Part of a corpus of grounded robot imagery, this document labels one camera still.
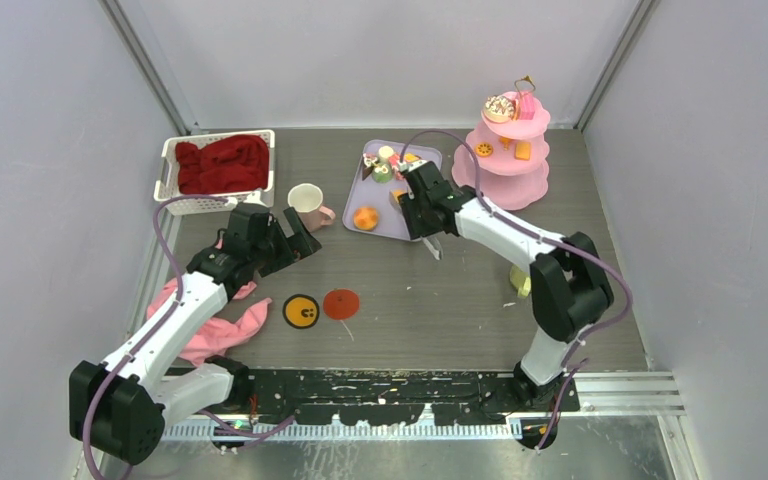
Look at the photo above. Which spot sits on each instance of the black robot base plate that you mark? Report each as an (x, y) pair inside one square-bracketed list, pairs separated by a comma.
[(388, 397)]

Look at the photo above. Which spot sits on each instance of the pink three-tier cake stand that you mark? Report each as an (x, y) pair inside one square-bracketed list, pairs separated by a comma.
[(510, 183)]

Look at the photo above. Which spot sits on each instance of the red tomato coaster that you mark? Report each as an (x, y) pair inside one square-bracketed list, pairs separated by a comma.
[(341, 304)]

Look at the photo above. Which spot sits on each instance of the pink cloth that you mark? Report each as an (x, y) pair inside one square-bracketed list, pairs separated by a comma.
[(217, 335)]

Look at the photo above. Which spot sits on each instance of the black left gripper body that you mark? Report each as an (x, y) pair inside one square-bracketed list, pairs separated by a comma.
[(274, 253)]

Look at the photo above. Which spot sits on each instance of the lavender serving tray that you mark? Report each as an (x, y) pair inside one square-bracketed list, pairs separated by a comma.
[(368, 193)]

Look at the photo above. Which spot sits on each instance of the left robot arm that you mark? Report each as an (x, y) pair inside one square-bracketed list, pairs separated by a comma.
[(121, 405)]

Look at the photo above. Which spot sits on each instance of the cream cylinder cake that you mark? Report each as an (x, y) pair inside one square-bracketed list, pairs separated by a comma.
[(385, 153)]

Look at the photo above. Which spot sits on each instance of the round orange lattice cookie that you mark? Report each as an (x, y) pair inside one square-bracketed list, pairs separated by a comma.
[(484, 149)]

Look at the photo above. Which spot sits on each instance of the sprinkled donut cake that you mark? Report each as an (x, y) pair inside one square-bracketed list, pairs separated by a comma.
[(499, 109)]

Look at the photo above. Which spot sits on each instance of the black yellow face coaster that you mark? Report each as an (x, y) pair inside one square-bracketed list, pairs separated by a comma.
[(301, 311)]

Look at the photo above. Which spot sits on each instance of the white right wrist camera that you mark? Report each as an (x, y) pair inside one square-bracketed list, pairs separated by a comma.
[(404, 168)]

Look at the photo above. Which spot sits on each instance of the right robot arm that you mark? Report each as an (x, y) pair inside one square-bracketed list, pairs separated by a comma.
[(569, 288)]

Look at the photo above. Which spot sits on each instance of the green round cake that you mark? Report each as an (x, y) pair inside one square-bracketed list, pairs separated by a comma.
[(382, 174)]

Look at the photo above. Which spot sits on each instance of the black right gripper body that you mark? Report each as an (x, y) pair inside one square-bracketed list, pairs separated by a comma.
[(417, 222)]

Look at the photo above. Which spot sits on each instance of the chocolate cake slice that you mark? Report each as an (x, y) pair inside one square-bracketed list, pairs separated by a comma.
[(368, 163)]

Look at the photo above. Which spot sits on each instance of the pink square cake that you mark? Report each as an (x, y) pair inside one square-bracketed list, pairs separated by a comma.
[(526, 107)]

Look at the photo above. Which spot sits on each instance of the dark red towel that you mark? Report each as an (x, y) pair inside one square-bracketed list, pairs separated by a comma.
[(232, 164)]

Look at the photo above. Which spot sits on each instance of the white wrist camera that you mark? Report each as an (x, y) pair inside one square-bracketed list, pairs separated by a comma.
[(261, 197), (404, 168)]

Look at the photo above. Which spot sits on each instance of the orange round bun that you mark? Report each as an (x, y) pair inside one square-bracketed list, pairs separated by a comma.
[(366, 218)]

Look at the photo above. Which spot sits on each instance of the white plastic basket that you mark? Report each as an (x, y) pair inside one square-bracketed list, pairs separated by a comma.
[(167, 186)]

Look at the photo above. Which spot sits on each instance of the orange square biscuit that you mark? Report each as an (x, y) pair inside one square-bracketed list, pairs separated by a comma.
[(523, 150)]

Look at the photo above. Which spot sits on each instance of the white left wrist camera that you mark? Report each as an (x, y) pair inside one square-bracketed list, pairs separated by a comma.
[(261, 197)]

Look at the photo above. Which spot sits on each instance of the pink mug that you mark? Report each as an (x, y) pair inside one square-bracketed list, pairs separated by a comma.
[(308, 201)]

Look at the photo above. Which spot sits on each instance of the yellow-green mug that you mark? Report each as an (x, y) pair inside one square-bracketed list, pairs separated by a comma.
[(520, 281)]

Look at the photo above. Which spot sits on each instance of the orange fish-shaped pastry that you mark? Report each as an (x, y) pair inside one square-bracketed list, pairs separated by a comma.
[(505, 142)]

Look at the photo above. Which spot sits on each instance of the yellow pink layered cake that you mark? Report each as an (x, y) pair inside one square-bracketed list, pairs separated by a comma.
[(398, 161)]

